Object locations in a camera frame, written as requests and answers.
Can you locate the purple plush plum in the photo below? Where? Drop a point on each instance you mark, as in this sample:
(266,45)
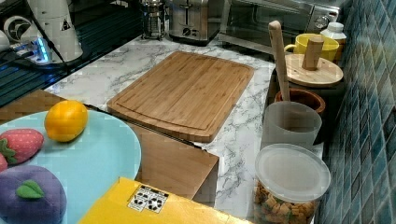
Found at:
(31,195)

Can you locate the stainless steel toaster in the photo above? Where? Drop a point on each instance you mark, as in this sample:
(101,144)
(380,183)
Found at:
(194,21)

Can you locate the round wooden lid with knob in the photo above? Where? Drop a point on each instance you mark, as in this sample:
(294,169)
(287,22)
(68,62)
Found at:
(310,69)

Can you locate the wooden pestle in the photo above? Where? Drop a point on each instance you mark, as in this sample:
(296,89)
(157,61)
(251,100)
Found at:
(276,38)

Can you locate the yellow mug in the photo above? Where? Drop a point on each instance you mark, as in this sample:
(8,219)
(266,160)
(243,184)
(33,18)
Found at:
(329,48)

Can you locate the glass french press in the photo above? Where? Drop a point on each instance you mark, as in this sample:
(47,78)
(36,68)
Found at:
(153,12)

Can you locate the bamboo cutting board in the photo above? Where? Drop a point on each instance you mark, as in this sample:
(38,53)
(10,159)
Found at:
(187,95)

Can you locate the frosted plastic cup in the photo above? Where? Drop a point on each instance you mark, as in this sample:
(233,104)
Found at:
(290,123)

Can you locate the plastic jar with snacks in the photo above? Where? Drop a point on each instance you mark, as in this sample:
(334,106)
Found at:
(290,181)

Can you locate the wooden riser box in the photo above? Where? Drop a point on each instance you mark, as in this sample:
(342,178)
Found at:
(167,163)

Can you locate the white capped bottle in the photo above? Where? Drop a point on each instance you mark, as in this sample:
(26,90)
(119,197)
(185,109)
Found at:
(335,31)

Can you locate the yellow cardboard box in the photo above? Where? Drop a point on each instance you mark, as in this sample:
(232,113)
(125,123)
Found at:
(131,202)

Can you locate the dark wooden mortar bowl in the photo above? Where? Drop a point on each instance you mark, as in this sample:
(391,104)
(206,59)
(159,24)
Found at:
(308,98)

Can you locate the light blue plate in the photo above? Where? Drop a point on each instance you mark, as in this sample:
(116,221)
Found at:
(87,166)

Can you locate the yellow lemon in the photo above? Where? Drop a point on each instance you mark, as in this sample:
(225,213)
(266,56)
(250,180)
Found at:
(66,120)

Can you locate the silver toaster oven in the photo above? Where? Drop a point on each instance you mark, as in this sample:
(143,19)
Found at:
(245,22)

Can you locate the red plush strawberry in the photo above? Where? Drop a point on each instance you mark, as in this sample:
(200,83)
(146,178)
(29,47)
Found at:
(19,145)

